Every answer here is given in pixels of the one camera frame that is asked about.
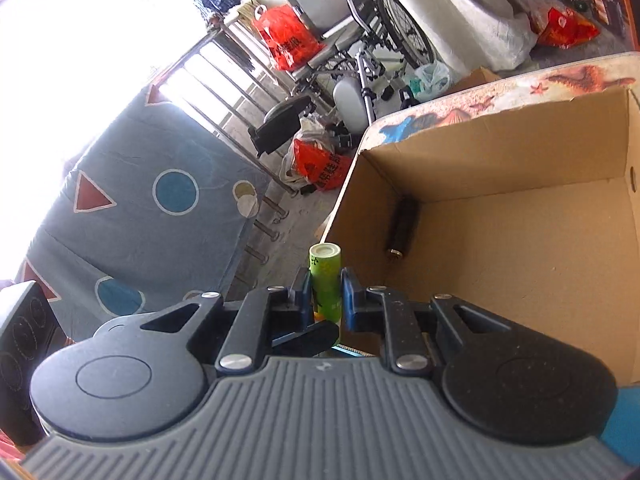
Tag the brown cardboard box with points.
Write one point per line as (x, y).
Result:
(500, 260)

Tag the orange printed carton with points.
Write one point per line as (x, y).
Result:
(625, 0)

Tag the sea print table cover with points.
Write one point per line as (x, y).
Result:
(550, 85)

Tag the white curtain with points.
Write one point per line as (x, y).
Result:
(450, 5)

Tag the blue blanket with shapes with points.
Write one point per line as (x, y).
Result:
(150, 230)

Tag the green cylindrical can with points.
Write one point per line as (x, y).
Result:
(325, 280)

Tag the metal railing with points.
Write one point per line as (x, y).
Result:
(190, 52)

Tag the red snack packet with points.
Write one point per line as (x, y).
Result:
(565, 27)

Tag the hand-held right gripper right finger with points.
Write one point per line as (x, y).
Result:
(351, 302)

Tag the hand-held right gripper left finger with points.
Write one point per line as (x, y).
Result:
(303, 296)

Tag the black cylinder with gold end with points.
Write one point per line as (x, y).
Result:
(402, 225)

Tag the large red plastic bag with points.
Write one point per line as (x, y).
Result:
(287, 35)

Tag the flat cardboard piece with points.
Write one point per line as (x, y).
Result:
(475, 79)

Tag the white plastic bag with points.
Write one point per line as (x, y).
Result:
(305, 132)

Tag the clear greenish plastic bag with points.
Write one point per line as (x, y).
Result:
(432, 77)

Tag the black induction cooker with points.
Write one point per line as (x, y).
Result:
(25, 340)

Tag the crumpled red plastic bag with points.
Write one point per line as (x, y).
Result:
(320, 165)

